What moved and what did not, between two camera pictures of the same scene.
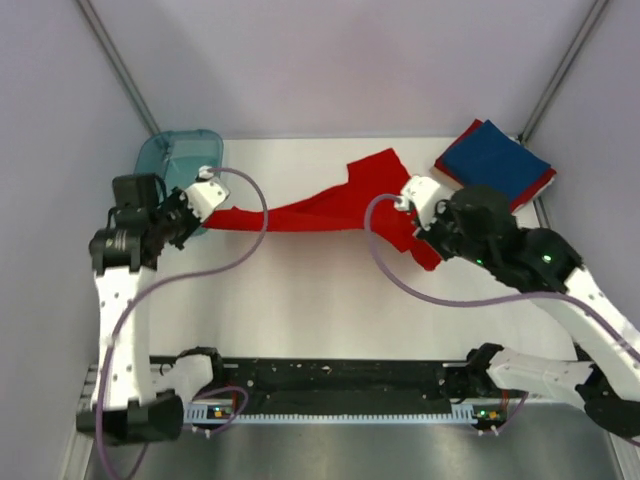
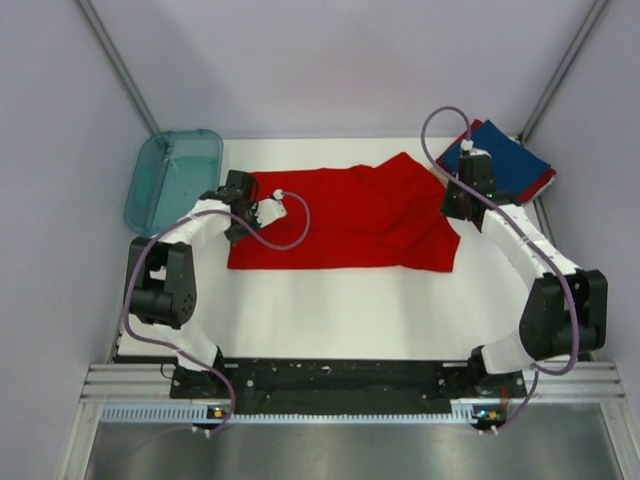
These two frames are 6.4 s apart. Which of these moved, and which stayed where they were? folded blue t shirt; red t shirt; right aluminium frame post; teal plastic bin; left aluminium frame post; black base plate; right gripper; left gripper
Moved: left gripper; red t shirt; right gripper
Stayed: black base plate; right aluminium frame post; teal plastic bin; folded blue t shirt; left aluminium frame post
